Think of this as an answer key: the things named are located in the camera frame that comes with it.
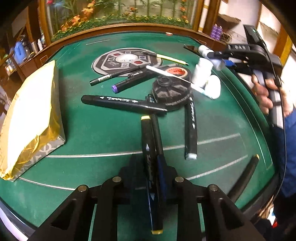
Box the black marker grey cap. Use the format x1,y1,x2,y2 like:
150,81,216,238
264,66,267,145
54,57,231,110
185,95,198,160

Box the white pen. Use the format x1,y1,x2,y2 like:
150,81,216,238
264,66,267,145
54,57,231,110
146,65,191,84

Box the white bottle with label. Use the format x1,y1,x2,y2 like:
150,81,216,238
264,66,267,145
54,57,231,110
191,58,213,88

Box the person right hand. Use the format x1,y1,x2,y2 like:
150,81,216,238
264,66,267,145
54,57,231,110
251,75,294,117

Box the blue sleeve forearm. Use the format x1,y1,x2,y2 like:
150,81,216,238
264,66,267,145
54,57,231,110
273,109,296,197

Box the black marker at edge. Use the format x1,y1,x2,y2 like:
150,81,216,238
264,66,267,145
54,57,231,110
81,95,168,114

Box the black tape roll red core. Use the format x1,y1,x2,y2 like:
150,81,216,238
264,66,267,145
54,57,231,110
159,65,191,81

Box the black marker yellow cap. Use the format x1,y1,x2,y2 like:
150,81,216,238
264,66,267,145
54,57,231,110
227,154,260,203

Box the black marker purple cap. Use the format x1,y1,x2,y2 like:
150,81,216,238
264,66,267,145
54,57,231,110
112,69,159,93

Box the round grey black coaster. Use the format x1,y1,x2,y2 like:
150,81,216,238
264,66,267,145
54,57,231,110
92,48,163,75

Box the black round brush disc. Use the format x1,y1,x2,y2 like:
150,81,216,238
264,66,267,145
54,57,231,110
152,76,192,111

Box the black smartphone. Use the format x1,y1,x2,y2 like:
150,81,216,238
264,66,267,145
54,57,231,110
183,45,201,56

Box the black marker yellow band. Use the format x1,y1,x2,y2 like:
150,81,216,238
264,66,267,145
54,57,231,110
140,115,163,235

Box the blue kettle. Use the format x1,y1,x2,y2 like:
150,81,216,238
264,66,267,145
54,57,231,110
14,41,27,65

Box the thin black pen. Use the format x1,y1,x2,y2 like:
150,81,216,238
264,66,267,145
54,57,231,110
89,64,148,86

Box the purple bottles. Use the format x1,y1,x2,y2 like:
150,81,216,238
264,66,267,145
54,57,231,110
210,24,223,41

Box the flower planter display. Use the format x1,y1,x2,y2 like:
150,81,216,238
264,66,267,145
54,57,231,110
45,0,194,41

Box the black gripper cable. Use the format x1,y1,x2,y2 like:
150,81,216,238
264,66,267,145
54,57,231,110
261,39,289,186

